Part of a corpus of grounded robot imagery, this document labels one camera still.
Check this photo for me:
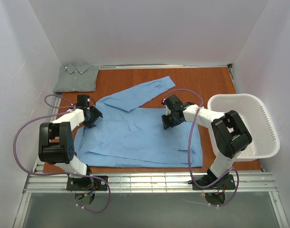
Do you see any folded grey long sleeve shirt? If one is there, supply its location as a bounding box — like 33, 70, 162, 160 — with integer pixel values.
53, 64, 99, 93

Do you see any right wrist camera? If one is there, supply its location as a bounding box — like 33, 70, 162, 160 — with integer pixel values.
161, 98, 171, 115

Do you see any light blue long sleeve shirt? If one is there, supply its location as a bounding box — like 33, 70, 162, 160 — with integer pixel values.
74, 76, 203, 168

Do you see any aluminium frame rail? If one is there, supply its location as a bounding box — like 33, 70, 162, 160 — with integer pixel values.
24, 171, 278, 193
32, 93, 63, 173
227, 63, 236, 92
99, 64, 227, 70

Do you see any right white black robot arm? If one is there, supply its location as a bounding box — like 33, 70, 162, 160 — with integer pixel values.
161, 95, 253, 189

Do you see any aluminium left frame rail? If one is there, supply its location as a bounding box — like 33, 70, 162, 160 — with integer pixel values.
32, 93, 63, 173

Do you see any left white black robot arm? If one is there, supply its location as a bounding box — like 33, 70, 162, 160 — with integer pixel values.
38, 95, 103, 178

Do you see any aluminium back frame rail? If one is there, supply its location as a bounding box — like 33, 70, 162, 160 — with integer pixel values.
99, 64, 227, 70

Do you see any white plastic laundry basket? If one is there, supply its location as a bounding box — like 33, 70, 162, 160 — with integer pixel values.
207, 94, 280, 162

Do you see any aluminium front frame rail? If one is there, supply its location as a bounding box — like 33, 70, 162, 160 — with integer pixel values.
24, 171, 278, 193

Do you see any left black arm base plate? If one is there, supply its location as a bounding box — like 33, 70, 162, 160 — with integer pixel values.
66, 177, 107, 191

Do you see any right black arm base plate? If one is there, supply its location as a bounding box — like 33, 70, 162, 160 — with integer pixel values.
196, 174, 236, 190

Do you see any aluminium right frame rail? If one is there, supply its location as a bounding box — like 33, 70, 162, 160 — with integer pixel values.
227, 63, 236, 92

